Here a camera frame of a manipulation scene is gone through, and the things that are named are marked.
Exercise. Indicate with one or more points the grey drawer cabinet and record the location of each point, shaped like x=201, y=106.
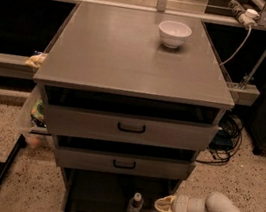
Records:
x=119, y=51

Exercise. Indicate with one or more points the yellow crumpled cloth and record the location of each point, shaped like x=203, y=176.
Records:
x=36, y=60

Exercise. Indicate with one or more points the clear plastic bottle white cap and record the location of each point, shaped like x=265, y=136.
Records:
x=136, y=203

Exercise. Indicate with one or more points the black top drawer handle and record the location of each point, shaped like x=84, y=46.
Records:
x=131, y=128

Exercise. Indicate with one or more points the grey middle drawer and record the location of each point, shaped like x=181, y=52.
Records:
x=152, y=161

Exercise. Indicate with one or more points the grey top drawer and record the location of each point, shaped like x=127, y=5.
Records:
x=96, y=115

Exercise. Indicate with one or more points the grey metal rail beam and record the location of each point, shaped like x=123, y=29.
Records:
x=14, y=66

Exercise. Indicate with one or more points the white power strip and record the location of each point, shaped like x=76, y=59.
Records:
x=246, y=17

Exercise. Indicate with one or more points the black middle drawer handle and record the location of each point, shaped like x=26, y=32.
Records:
x=124, y=165

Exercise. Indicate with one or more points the white ceramic bowl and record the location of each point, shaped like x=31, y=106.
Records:
x=174, y=34

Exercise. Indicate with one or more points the grey bottom drawer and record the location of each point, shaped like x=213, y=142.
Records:
x=89, y=191

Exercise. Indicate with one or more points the black drawer handle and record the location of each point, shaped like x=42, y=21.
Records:
x=131, y=128
x=124, y=165

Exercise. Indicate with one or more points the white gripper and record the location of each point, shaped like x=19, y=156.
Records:
x=179, y=207

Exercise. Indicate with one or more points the grey drawer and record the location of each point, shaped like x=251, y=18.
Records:
x=152, y=161
x=96, y=115
x=89, y=191

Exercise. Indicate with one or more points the clear plastic bag with items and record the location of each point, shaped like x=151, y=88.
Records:
x=28, y=122

